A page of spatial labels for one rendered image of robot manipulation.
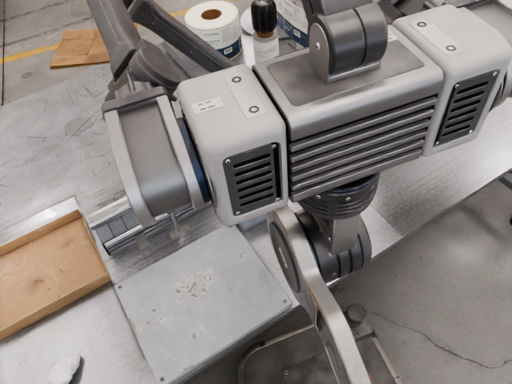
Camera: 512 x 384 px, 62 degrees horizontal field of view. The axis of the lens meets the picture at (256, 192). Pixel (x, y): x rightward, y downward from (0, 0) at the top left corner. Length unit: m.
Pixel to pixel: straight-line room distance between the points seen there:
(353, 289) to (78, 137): 1.32
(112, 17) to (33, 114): 1.08
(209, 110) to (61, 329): 0.86
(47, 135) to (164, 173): 1.25
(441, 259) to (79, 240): 1.60
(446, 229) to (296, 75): 1.87
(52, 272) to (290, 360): 0.87
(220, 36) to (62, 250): 0.91
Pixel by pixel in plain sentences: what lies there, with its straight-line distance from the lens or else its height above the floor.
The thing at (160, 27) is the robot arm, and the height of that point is 1.34.
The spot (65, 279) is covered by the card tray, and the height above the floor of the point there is 0.83.
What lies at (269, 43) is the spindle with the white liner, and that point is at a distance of 1.48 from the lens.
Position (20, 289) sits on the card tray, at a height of 0.83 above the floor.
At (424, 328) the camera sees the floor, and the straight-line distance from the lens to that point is 2.05.
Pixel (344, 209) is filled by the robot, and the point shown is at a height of 1.32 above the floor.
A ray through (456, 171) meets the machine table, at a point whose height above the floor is 0.83.
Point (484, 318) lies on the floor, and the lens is 2.14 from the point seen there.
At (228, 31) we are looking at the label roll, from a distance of 1.68.
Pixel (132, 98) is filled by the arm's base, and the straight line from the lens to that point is 0.57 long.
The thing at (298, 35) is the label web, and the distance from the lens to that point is 1.70.
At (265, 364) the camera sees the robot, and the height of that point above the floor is 0.24.
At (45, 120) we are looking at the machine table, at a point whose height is 0.83.
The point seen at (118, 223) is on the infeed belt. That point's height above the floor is 0.88.
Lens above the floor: 1.84
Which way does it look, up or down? 51 degrees down
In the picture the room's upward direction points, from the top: 8 degrees counter-clockwise
